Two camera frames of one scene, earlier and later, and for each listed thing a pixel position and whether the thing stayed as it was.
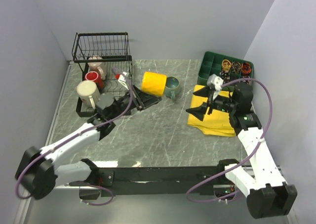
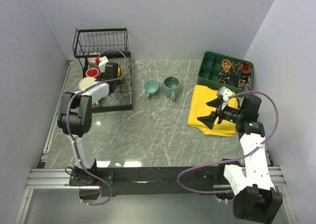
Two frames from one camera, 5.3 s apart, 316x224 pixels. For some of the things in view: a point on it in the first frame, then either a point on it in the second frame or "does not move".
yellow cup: [154, 83] to [119, 72]
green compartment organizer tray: [229, 69] does not move
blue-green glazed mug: [172, 87] does not move
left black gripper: [143, 100] to [101, 76]
